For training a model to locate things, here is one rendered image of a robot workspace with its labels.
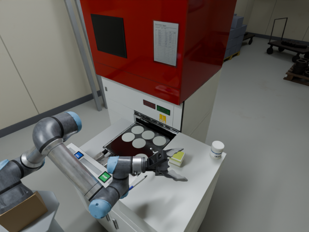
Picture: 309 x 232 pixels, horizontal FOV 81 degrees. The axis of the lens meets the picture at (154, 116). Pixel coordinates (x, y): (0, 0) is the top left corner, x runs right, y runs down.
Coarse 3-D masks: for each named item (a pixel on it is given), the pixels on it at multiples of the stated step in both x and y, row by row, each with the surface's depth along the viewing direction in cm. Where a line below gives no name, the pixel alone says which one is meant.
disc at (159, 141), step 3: (156, 138) 136; (159, 138) 136; (162, 138) 136; (153, 141) 134; (156, 141) 134; (159, 141) 134; (162, 141) 134; (165, 141) 133; (156, 144) 131; (159, 144) 131; (162, 144) 131
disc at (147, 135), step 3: (144, 132) 142; (147, 132) 142; (150, 132) 142; (153, 132) 142; (144, 135) 139; (147, 135) 139; (150, 135) 139; (153, 135) 139; (144, 138) 136; (147, 138) 136; (150, 138) 136
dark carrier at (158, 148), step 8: (144, 128) 145; (120, 136) 138; (136, 136) 138; (112, 144) 132; (120, 144) 132; (128, 144) 132; (152, 144) 131; (120, 152) 125; (128, 152) 126; (136, 152) 125; (144, 152) 125; (152, 152) 125
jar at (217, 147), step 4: (212, 144) 109; (216, 144) 109; (220, 144) 109; (212, 148) 110; (216, 148) 107; (220, 148) 106; (212, 152) 110; (216, 152) 108; (220, 152) 108; (212, 156) 111; (216, 156) 110; (220, 156) 111
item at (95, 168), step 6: (72, 144) 124; (72, 150) 120; (78, 150) 120; (84, 156) 116; (84, 162) 112; (90, 162) 111; (96, 162) 111; (90, 168) 108; (96, 168) 108; (102, 168) 108; (96, 174) 105; (108, 180) 101
